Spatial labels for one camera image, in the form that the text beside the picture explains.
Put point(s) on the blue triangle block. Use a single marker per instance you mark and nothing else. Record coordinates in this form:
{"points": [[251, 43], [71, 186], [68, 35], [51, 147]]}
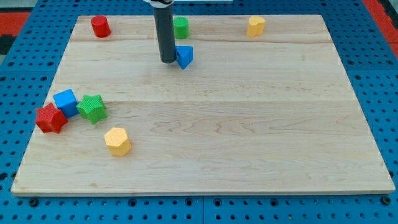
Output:
{"points": [[184, 55]]}

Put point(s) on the green cylinder block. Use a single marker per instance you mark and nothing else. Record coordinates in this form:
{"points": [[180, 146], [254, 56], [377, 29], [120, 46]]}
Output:
{"points": [[181, 27]]}

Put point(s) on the yellow heart block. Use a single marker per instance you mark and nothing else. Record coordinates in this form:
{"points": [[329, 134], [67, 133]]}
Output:
{"points": [[256, 26]]}

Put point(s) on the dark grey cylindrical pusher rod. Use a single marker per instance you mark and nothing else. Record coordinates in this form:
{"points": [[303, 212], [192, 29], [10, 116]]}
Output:
{"points": [[165, 33]]}

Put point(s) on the wooden board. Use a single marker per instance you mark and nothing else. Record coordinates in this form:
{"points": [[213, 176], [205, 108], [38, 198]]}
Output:
{"points": [[270, 115]]}

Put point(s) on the red star block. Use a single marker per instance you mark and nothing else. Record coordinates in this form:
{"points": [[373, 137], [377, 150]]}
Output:
{"points": [[50, 119]]}

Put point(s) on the green star block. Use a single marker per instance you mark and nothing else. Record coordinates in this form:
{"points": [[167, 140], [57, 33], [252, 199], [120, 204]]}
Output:
{"points": [[92, 108]]}

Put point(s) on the blue cube block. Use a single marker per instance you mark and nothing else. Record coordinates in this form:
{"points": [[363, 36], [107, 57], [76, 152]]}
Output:
{"points": [[66, 102]]}

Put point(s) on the yellow hexagon block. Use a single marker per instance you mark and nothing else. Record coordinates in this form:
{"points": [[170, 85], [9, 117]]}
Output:
{"points": [[117, 141]]}

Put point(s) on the red cylinder block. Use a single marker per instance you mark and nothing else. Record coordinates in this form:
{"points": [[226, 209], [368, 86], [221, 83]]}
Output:
{"points": [[100, 26]]}

